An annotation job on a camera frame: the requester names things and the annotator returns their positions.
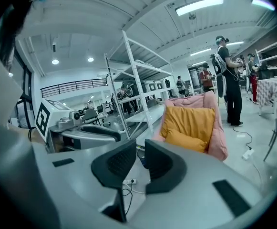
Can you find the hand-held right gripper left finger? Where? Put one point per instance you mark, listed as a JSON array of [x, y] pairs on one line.
[[81, 187]]

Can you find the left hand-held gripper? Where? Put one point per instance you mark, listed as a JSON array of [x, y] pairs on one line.
[[54, 118]]

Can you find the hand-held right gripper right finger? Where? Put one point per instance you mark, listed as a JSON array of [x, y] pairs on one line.
[[188, 199]]

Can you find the pink padded chair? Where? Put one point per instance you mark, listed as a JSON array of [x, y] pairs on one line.
[[218, 137]]

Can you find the large orange cushion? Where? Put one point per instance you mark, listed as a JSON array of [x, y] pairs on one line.
[[188, 119]]

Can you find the person's left forearm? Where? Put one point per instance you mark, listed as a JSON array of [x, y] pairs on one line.
[[40, 138]]

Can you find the white power strip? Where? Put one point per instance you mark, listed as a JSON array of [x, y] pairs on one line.
[[130, 181], [248, 154]]

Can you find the white metal shelf rack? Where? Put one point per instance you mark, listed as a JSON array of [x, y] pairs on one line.
[[143, 114]]

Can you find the black wrist bands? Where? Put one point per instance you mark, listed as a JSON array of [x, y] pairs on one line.
[[31, 133]]

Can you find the checkered tablecloth table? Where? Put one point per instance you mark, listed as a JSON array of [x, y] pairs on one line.
[[271, 89]]

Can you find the long ceiling light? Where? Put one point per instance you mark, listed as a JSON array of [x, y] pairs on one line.
[[200, 5]]

